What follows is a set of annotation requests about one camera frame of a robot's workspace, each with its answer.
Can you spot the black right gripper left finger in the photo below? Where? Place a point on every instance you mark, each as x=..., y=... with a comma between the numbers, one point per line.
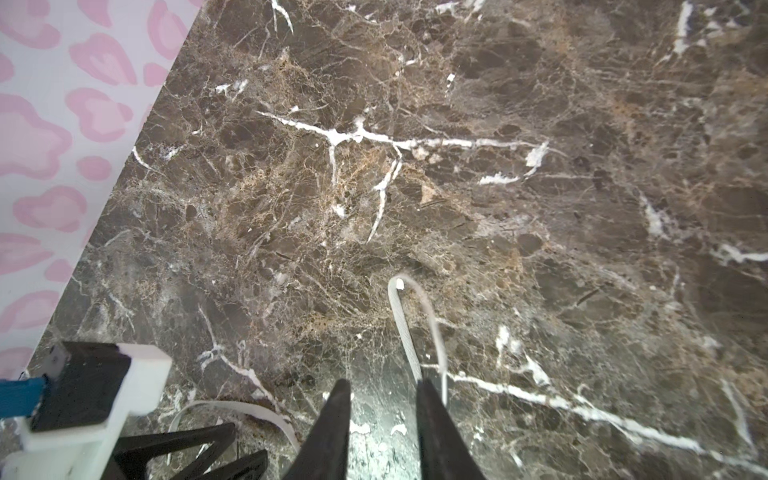
x=324, y=454

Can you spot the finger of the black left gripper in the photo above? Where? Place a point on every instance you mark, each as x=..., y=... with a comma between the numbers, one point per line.
x=131, y=455
x=250, y=467

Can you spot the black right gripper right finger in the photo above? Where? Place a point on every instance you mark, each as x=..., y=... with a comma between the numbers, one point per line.
x=443, y=453

